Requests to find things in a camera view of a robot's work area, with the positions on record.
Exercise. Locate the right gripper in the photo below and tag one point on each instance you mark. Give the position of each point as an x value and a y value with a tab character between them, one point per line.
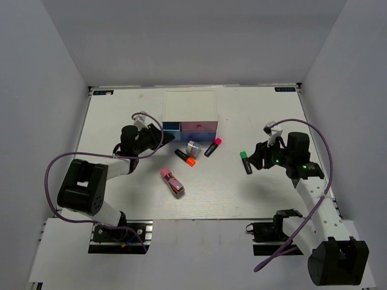
262	151

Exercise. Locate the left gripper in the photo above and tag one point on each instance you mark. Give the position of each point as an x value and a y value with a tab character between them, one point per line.
154	133

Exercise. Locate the small blue drawer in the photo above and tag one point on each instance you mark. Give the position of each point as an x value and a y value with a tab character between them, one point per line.
171	126

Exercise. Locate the white drawer organizer box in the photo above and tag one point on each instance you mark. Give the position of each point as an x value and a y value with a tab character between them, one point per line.
187	106

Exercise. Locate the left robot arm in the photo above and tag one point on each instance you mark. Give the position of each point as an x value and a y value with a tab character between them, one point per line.
84	185

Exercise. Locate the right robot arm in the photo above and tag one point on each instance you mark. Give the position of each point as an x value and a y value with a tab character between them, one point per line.
335	256

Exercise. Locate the green cap highlighter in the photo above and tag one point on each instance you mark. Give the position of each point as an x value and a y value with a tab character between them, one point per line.
246	162

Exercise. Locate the wide blue drawer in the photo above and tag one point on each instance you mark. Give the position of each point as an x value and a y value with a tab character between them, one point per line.
197	136

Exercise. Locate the orange cap highlighter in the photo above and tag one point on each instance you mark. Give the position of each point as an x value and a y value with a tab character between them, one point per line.
187	159

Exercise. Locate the pink drawer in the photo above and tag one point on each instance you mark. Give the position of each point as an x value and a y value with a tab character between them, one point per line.
199	126

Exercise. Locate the pink cap highlighter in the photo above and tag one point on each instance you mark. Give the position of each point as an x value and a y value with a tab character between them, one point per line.
213	147

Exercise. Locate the pink cap clip tube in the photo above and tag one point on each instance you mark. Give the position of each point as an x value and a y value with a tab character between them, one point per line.
172	182

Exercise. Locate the right corner label sticker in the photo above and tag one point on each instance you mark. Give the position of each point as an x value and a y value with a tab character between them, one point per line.
285	89

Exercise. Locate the corner label sticker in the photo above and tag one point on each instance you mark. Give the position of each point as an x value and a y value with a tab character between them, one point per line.
103	92
285	89

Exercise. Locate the left corner label sticker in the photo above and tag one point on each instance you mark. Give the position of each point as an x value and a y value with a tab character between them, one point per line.
103	92

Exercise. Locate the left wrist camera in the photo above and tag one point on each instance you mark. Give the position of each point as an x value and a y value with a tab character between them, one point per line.
139	120

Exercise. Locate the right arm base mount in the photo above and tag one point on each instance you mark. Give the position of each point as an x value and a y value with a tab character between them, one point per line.
268	235

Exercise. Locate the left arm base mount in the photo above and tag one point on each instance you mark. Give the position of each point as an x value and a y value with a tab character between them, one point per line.
105	241

